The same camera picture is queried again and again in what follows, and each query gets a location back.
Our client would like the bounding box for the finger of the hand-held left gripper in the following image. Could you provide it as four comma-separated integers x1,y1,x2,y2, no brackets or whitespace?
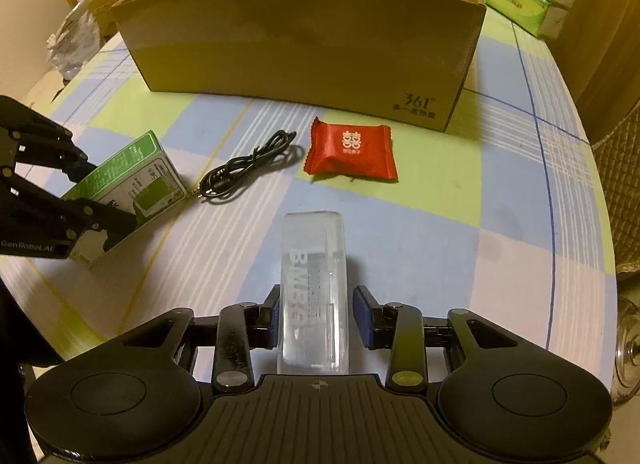
0,176,139,241
0,96,99,183

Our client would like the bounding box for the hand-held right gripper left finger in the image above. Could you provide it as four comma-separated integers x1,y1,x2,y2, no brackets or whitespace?
122,285,281,393

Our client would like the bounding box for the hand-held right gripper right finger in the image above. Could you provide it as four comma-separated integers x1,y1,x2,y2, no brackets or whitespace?
351,285,521,392

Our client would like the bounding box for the clear plastic case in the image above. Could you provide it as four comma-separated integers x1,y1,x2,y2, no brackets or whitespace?
277,211,351,378

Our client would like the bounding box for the green white carton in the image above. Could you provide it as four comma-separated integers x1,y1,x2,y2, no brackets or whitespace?
62,130,190,269

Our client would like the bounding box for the brown cardboard box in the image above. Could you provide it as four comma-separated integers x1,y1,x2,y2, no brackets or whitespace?
109,0,487,135

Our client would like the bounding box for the white plastic bag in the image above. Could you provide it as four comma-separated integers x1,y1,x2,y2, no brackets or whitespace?
47,0,102,82

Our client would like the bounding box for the small brown cardboard carton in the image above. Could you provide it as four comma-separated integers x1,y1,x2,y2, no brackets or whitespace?
82,0,128,39

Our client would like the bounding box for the red snack packet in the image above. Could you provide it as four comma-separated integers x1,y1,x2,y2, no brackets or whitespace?
302,117,399,183

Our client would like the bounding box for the glass jar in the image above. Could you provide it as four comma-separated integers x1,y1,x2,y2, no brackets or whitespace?
612,294,640,410

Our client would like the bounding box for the quilted beige cushion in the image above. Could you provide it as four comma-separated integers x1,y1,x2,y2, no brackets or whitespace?
590,108,640,275

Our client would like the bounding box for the wooden board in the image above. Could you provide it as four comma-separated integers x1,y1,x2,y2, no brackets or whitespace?
550,0,640,145

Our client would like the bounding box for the black cable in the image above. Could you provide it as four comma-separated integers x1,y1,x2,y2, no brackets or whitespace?
197,130,306,205

